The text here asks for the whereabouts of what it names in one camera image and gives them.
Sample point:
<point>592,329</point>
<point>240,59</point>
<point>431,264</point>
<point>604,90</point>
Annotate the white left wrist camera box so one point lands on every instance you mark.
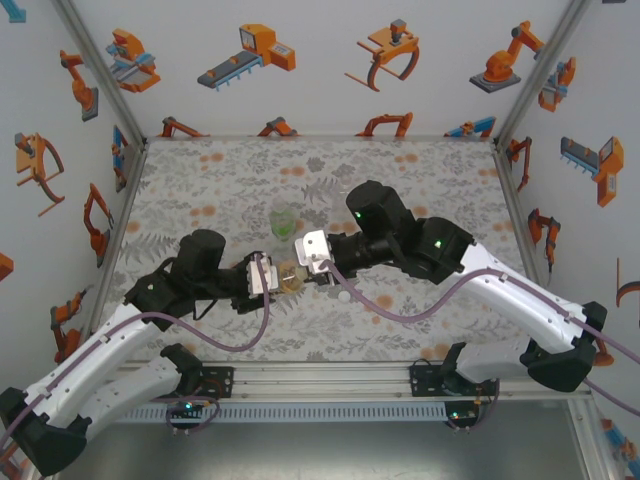
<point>261,277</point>

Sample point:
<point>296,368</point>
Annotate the wide aluminium extrusion beam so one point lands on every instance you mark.
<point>325,380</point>

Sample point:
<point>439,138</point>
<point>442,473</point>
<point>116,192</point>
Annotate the aluminium table edge rail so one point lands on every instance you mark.
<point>320,137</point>
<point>116,240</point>
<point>508,180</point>

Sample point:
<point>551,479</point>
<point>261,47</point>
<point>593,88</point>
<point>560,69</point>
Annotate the brushed grey metal panel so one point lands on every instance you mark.
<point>320,455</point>

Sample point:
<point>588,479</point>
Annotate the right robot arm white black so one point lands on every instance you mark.
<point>520,305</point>

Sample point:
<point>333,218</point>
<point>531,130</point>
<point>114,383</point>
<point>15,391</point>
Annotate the yellow tea plastic bottle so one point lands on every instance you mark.
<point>289,285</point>

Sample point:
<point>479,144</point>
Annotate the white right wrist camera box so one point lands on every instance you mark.
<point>312,247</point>

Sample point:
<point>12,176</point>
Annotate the green label plastic bottle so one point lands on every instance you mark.
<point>282,222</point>

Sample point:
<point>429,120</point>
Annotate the aluminium frame post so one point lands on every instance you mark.
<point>545,70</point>
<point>95,70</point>

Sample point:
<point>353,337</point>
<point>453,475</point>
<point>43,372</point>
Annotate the yellow bottle cap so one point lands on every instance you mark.
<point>301,273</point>

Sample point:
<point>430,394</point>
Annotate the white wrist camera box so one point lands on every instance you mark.
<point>312,247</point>
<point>261,277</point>

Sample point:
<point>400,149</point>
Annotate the floral print table cloth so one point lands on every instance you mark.
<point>225,175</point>

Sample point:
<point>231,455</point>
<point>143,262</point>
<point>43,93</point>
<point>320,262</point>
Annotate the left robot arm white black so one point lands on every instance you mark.
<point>90,370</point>

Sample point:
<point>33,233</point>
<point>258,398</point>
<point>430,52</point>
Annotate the small circuit board green light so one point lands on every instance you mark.
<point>185,406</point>
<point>457,415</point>

